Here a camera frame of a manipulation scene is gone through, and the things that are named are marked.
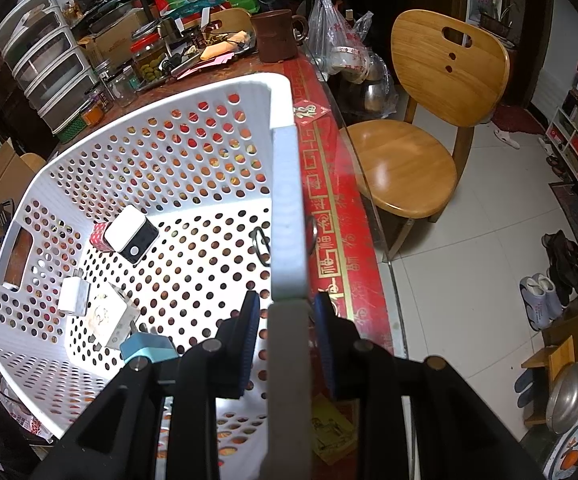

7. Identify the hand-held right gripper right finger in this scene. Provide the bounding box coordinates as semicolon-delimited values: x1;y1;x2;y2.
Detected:
313;291;544;480

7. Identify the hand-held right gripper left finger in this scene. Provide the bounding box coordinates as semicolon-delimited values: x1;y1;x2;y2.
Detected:
29;290;261;480

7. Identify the teal charger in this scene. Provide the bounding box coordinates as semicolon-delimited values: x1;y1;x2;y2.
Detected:
119;334;178;362

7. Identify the white charger block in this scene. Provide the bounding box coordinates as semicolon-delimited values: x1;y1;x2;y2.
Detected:
85;282;141;351

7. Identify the white charger with black face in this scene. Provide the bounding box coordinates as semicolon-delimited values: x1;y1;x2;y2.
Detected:
104;204;160;264

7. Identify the white perforated plastic basket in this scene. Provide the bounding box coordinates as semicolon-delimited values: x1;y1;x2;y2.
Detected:
0;72;316;480

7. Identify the white charger cube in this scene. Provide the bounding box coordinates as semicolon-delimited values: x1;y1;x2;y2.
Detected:
58;275;91;317

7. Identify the yellow printed packet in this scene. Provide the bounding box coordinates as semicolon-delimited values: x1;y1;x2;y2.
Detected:
311;392;358;464

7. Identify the red patterned tablecloth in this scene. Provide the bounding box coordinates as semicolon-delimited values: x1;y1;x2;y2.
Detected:
279;52;410;480

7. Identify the wooden chair with cutout back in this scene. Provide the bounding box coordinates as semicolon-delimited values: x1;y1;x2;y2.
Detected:
339;9;511;261

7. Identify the pair of dark slippers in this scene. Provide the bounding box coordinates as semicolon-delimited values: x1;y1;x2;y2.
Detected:
514;367;536;409

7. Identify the pair of grey slippers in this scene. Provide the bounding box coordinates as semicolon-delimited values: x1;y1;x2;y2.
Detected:
519;274;565;332

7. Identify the small wooden stool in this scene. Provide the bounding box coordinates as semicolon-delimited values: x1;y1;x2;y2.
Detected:
521;335;578;427

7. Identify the red square paper sticker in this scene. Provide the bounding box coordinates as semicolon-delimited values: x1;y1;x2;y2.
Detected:
294;102;328;126

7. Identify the metal pan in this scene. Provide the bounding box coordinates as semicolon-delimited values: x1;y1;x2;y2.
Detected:
546;360;578;434

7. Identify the pair of black shoes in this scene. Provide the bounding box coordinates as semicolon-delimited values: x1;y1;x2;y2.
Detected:
541;230;578;307

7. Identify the painted plate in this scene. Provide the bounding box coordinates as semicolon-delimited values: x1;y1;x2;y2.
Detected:
544;420;578;479

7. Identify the black slotted plastic holder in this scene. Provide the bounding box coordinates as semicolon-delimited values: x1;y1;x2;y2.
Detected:
0;200;18;241

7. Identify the green woven basket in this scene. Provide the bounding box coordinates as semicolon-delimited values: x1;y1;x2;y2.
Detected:
54;114;91;144

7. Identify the small orange jar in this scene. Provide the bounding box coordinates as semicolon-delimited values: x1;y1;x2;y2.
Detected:
80;100;108;126

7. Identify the white slipper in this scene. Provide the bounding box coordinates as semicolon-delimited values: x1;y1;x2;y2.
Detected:
494;127;522;150

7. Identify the empty glass jar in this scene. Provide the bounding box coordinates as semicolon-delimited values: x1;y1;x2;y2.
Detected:
106;72;135;108

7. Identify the pink paper sheet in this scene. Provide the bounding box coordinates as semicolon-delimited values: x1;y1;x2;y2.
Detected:
174;52;235;79

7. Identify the open cardboard box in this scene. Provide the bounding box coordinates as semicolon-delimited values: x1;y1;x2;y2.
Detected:
0;137;46;217

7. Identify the red doormat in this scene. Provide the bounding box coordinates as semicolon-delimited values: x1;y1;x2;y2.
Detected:
491;105;550;136

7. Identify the glass jar of green pickles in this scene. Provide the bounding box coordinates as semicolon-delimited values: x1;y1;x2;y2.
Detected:
130;35;168;84

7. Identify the brown mug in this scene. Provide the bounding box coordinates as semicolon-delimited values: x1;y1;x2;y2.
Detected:
250;9;309;64

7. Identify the dark lidded jar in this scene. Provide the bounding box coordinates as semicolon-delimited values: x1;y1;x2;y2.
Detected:
184;25;208;51

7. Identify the clear plastic bag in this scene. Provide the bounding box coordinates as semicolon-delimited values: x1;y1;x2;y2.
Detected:
309;0;400;113

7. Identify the brown cardboard carton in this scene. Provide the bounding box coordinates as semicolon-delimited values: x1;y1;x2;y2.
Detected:
79;10;151;62

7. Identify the stacked clear drawer unit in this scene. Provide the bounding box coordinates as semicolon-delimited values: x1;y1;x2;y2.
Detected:
0;0;101;133

